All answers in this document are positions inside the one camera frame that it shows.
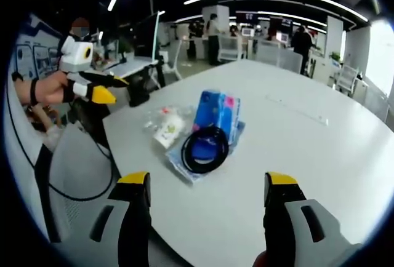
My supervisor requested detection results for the black wristband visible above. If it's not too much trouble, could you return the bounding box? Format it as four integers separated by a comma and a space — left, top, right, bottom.
29, 78, 40, 107

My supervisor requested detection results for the person's right hand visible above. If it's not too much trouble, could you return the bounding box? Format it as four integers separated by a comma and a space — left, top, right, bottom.
252, 250, 273, 267

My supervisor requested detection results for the black cable item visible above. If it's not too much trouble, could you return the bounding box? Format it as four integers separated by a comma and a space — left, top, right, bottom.
180, 126, 230, 175

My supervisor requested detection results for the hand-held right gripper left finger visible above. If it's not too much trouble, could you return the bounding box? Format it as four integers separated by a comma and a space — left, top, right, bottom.
60, 171, 152, 267

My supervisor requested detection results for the black cable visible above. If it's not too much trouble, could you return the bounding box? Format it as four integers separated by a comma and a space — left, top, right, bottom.
5, 93, 115, 202

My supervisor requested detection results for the clear plastic bag item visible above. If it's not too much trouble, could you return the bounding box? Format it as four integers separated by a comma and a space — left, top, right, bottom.
142, 105, 198, 145

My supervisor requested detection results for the grey office chair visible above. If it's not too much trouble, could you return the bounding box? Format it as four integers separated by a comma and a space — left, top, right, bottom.
36, 121, 115, 245

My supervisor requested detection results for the blue tissue packet item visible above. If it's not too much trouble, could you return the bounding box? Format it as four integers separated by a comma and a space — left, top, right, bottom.
193, 89, 241, 145

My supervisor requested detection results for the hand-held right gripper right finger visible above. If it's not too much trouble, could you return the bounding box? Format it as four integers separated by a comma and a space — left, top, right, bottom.
262, 171, 364, 267

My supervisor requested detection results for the white mesh chair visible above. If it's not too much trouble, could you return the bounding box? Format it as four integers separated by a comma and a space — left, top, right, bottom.
334, 63, 360, 96
254, 39, 281, 66
278, 53, 305, 74
219, 36, 244, 62

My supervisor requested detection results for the white desk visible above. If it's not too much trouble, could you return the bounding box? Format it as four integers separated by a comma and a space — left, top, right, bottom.
102, 58, 158, 79

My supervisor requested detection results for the dark computer monitor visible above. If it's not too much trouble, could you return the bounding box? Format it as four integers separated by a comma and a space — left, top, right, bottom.
134, 12, 161, 59

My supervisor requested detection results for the wall poster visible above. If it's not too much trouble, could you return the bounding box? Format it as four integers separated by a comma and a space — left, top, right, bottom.
14, 14, 64, 79

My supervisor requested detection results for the person's left hand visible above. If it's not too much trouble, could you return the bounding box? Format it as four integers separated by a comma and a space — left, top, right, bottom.
33, 70, 76, 106

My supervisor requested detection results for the white tabletop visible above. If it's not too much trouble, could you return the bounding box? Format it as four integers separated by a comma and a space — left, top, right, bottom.
101, 58, 394, 267

